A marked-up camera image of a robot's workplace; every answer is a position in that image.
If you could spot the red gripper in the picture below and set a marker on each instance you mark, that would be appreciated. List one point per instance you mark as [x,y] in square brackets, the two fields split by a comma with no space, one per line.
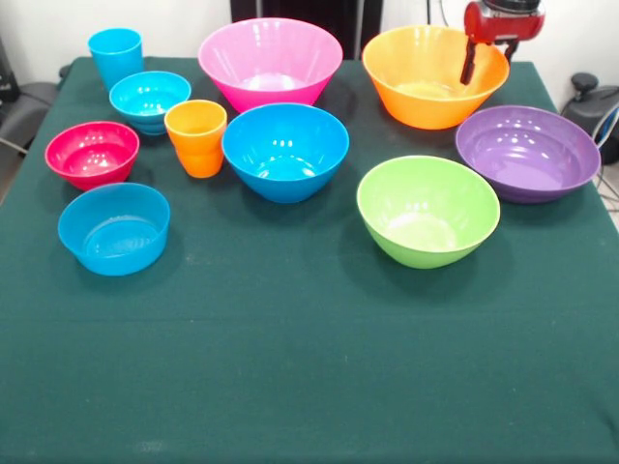
[512,26]

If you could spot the large orange bowl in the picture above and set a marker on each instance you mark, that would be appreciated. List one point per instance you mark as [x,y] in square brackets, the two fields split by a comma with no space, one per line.
[435,106]

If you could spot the purple bowl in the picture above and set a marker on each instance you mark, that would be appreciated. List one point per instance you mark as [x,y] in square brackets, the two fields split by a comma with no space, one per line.
[527,150]

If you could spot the green bowl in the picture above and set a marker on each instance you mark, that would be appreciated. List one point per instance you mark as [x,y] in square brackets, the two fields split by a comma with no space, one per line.
[425,212]

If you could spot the large pink bowl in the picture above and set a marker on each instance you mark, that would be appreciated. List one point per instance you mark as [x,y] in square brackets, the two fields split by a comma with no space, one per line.
[242,53]

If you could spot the orange cup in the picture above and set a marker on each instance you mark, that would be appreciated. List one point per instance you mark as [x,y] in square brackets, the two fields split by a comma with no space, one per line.
[196,150]

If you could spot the dark green tablecloth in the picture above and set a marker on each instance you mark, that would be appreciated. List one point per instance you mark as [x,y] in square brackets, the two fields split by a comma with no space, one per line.
[290,338]

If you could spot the small ribbed cyan bowl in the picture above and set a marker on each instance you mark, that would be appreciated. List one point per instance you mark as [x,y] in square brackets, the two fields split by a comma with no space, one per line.
[145,96]

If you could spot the blue cup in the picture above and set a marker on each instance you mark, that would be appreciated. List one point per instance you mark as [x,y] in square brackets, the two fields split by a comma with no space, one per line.
[116,58]

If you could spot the small crimson bowl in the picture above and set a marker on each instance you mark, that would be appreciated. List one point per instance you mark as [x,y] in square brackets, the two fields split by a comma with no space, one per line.
[92,154]

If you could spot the translucent blue bowl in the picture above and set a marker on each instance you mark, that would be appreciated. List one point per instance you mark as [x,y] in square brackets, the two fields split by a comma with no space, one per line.
[113,232]

